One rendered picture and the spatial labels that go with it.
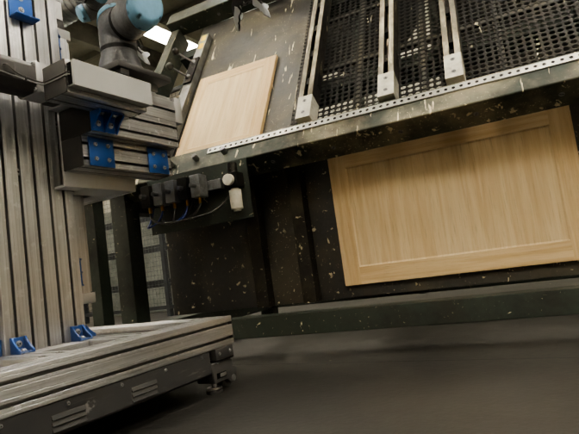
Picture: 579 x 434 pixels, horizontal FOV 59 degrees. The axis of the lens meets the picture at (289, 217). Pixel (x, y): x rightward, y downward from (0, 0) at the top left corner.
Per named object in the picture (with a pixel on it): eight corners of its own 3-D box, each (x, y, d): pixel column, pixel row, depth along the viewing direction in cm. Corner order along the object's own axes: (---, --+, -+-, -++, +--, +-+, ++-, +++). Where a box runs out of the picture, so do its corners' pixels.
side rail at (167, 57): (127, 186, 246) (112, 172, 238) (181, 46, 309) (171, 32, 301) (136, 183, 243) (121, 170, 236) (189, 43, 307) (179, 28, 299)
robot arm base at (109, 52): (119, 65, 156) (115, 34, 157) (87, 80, 163) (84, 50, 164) (155, 77, 169) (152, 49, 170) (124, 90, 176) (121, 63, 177)
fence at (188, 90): (160, 168, 231) (155, 162, 229) (205, 41, 286) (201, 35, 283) (169, 165, 229) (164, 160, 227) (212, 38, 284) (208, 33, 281)
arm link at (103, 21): (127, 60, 175) (122, 23, 177) (146, 45, 166) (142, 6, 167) (92, 52, 167) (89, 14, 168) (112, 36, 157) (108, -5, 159)
